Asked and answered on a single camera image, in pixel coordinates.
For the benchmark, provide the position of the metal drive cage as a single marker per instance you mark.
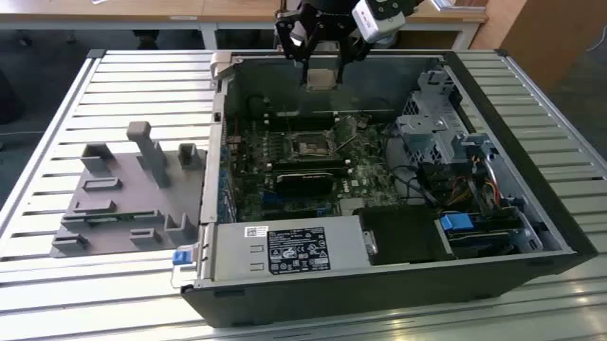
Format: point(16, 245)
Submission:
point(421, 138)

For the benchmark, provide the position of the black chair base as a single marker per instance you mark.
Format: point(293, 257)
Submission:
point(147, 39)

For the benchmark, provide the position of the blue disk carrier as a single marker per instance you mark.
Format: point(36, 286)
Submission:
point(455, 223)

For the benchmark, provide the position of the green motherboard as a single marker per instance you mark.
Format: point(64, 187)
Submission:
point(369, 177)

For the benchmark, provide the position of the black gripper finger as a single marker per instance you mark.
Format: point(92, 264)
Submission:
point(305, 71)
point(339, 72)

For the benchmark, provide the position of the black expansion slot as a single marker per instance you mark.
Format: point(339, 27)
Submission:
point(289, 214)

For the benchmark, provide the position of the black RAM slot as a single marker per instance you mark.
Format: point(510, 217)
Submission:
point(308, 163)
point(308, 120)
point(308, 123)
point(308, 170)
point(308, 116)
point(308, 127)

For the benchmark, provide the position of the black open PC case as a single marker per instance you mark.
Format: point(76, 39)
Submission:
point(332, 302)

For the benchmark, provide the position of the wooden cabinet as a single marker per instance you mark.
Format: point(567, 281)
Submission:
point(546, 32)

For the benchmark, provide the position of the green RAM stick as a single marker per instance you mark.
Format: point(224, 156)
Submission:
point(123, 217)

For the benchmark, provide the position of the black plastic cover box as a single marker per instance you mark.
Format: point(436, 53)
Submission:
point(403, 238)

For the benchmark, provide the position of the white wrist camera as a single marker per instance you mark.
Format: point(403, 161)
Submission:
point(379, 17)

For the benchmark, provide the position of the metal disk bay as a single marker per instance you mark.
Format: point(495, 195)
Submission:
point(526, 241)

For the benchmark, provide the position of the wooden desk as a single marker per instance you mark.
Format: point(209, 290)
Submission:
point(95, 12)
point(236, 10)

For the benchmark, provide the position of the silver power supply unit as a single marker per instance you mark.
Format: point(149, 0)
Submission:
point(236, 255)

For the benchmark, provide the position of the grey parts rack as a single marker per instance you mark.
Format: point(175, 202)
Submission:
point(123, 184)

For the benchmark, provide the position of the blue case latch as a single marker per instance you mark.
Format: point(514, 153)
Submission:
point(181, 256)

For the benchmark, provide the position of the silver CPU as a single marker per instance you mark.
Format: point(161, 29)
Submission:
point(321, 80)

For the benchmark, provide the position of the small silver heat sink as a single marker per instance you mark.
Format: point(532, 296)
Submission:
point(351, 206)

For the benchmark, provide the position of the black graphics card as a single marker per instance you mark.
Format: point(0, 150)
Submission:
point(303, 183)

